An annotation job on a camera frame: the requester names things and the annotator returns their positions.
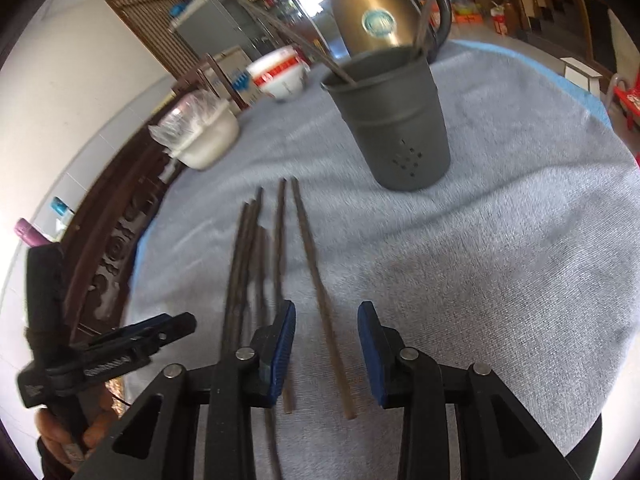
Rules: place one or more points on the red child chair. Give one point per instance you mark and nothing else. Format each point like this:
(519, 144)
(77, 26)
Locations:
(623, 91)

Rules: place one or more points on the dark carved wooden sideboard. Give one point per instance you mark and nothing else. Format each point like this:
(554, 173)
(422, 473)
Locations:
(100, 245)

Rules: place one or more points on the grey refrigerator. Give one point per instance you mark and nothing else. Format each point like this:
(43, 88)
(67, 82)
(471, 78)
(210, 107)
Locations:
(216, 26)

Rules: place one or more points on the teal thermos bottle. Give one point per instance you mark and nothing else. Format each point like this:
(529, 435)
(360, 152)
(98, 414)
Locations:
(62, 209)

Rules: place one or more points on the grey tablecloth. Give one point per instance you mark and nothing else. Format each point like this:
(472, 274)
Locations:
(525, 256)

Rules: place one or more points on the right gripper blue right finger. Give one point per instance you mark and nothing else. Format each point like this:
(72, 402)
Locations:
(380, 346)

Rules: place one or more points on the white appliance cardboard box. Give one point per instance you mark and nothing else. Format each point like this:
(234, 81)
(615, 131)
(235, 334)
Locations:
(226, 73)

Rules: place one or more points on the person left hand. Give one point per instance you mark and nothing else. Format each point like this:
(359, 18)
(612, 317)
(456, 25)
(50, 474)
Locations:
(57, 446)

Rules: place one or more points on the bronze electric kettle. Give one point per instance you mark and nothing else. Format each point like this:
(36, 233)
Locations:
(370, 25)

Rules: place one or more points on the small white stool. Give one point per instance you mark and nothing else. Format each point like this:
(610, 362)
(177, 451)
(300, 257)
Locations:
(581, 75)

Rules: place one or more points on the dark grey utensil holder cup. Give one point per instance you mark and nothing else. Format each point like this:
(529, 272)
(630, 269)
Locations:
(393, 111)

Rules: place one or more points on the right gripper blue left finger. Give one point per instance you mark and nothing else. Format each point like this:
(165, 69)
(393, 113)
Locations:
(273, 346)

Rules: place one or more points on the dark wooden chopstick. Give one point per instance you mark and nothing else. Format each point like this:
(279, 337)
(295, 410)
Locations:
(260, 299)
(233, 278)
(246, 259)
(279, 244)
(324, 305)
(326, 59)
(423, 36)

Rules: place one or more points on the brown window curtain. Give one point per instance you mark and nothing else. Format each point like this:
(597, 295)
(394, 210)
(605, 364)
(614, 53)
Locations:
(149, 21)

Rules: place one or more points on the stacked red white bowls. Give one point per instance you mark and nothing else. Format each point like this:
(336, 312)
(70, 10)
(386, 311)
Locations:
(281, 74)

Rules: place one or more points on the white bowl with plastic bag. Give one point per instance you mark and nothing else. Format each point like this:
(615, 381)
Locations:
(198, 130)

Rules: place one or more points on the pink thermos bottle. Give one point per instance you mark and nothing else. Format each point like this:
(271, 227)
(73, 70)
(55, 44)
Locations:
(28, 234)

